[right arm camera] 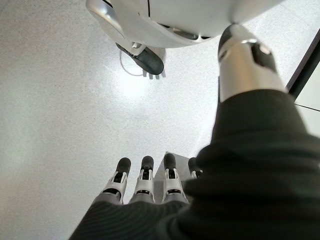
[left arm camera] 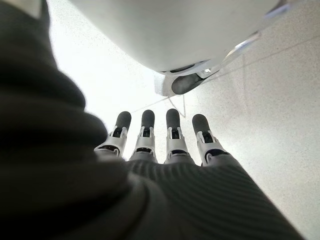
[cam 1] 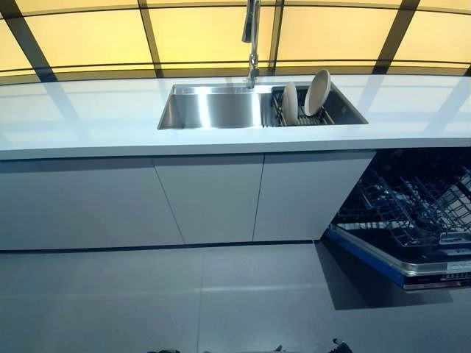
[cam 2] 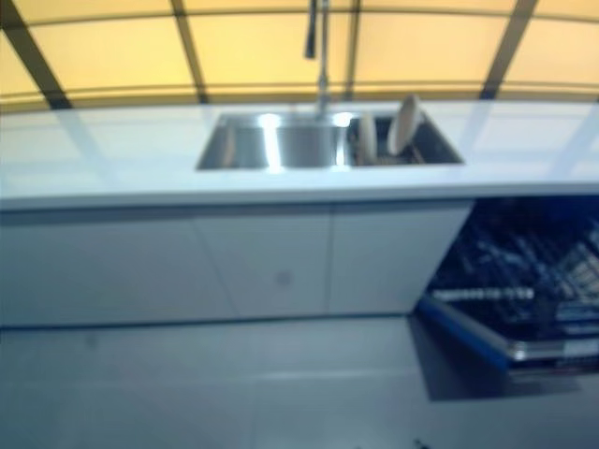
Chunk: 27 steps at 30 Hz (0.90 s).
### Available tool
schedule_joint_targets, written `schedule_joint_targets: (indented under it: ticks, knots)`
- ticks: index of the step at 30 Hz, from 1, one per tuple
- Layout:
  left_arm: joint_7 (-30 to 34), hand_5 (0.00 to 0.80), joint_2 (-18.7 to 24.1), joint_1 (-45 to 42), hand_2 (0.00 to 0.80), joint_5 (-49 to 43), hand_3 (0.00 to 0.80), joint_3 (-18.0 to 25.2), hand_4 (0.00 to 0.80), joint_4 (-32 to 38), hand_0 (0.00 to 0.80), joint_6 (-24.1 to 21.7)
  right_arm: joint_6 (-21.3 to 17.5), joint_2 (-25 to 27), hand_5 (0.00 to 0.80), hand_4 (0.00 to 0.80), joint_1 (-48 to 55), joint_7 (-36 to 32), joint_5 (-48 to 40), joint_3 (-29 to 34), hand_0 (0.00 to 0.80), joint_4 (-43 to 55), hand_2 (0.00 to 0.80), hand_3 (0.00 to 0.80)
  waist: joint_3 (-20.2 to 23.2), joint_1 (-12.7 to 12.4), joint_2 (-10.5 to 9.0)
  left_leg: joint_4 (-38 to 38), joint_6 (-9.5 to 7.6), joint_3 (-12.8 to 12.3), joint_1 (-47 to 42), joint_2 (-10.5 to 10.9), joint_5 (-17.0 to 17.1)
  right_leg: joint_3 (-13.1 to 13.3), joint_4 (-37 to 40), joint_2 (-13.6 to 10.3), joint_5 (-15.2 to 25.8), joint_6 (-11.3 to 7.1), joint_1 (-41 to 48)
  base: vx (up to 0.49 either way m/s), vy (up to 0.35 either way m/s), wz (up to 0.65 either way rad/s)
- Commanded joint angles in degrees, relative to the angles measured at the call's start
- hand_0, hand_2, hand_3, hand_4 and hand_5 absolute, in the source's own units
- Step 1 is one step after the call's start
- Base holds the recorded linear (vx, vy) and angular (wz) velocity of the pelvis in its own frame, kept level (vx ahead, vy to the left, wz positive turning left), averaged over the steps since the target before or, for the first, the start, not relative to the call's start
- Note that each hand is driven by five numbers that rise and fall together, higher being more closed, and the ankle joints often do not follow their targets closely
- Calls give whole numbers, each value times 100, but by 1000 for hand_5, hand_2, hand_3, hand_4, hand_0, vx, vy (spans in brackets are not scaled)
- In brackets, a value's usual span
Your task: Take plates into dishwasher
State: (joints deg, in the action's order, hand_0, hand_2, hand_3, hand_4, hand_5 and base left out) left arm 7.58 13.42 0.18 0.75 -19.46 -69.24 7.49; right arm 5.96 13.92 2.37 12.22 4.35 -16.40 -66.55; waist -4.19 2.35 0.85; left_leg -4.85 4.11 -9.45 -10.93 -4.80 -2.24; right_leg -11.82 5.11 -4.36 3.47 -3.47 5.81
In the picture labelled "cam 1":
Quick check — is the small cream plate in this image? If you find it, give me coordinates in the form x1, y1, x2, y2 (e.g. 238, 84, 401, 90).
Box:
282, 81, 298, 125

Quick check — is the large cream plate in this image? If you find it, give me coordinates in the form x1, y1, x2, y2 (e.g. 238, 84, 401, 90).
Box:
303, 68, 332, 116

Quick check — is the black built-in dishwasher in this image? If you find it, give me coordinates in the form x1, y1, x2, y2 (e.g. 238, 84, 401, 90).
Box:
322, 146, 471, 292

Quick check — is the stainless steel sink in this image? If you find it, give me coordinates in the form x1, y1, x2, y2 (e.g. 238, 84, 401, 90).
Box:
157, 82, 369, 130

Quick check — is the black sink dish rack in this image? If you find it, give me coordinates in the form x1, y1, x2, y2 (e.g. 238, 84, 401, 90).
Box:
260, 86, 330, 128

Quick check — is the chrome pull-down faucet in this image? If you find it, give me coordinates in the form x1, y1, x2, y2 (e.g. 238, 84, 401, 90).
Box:
241, 0, 261, 90

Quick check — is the dishwasher wire rack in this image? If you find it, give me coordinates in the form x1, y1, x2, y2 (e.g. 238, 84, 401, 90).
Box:
336, 149, 471, 254

